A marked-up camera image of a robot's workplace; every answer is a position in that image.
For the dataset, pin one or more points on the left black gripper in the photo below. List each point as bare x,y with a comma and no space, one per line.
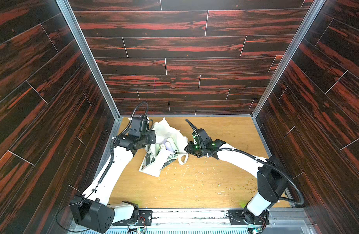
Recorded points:
151,140

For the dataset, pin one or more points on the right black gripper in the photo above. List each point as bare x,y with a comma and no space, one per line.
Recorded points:
195,145

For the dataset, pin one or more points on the white floral canvas tote bag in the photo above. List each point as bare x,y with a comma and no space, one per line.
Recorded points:
154,161

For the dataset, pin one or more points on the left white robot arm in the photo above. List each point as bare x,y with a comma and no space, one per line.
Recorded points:
90,209

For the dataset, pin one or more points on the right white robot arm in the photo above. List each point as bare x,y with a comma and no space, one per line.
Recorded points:
273,182

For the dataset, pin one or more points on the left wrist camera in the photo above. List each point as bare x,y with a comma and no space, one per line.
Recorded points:
139,124

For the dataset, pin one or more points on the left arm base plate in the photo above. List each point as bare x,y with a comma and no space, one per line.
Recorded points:
139,218

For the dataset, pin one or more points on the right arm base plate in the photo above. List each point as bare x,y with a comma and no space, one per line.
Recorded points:
245,217

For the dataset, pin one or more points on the aluminium front rail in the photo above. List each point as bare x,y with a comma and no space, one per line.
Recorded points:
222,221

